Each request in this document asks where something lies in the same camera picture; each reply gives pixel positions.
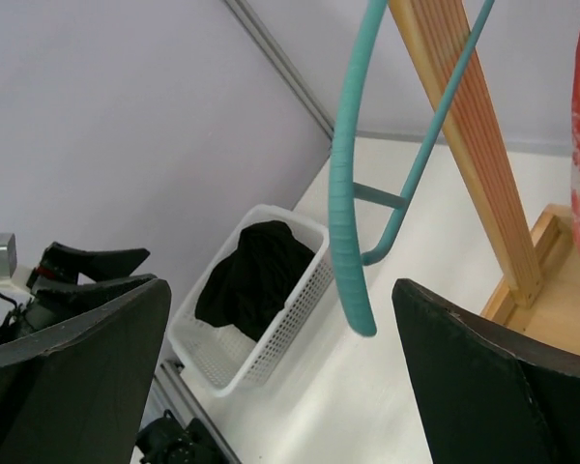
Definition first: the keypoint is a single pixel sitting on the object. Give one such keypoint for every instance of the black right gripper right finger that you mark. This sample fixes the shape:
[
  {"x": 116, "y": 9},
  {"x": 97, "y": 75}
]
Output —
[{"x": 485, "y": 393}]

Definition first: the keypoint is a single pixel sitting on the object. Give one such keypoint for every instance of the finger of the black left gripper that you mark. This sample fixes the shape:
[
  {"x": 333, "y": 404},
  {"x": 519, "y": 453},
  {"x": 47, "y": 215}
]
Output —
[
  {"x": 86, "y": 296},
  {"x": 61, "y": 262}
]

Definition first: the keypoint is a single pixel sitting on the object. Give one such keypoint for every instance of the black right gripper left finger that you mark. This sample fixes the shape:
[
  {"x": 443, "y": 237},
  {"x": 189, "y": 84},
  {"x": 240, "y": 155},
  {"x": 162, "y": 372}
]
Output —
[{"x": 75, "y": 392}]

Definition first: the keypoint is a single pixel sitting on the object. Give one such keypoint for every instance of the black trousers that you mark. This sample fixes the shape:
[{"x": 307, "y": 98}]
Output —
[{"x": 249, "y": 287}]

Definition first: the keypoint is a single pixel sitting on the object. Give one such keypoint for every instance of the teal plastic hanger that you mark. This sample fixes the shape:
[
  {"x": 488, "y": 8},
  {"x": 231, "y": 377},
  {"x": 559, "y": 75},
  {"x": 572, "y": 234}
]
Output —
[{"x": 441, "y": 243}]

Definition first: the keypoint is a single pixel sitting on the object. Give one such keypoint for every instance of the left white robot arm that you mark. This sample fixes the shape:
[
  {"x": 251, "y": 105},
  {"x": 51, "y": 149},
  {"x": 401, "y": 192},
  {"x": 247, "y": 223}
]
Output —
[{"x": 29, "y": 315}]

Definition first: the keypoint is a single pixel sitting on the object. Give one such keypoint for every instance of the white perforated plastic basket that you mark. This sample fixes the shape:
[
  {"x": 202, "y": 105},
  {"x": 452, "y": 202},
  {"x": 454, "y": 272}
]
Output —
[{"x": 223, "y": 359}]

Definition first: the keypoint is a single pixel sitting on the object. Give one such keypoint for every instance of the aluminium mounting rail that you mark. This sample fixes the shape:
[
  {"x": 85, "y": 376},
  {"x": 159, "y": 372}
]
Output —
[{"x": 170, "y": 392}]

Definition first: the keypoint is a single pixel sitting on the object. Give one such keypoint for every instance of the wooden clothes rack frame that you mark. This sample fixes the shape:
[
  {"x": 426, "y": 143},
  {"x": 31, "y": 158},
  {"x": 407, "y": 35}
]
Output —
[{"x": 539, "y": 294}]

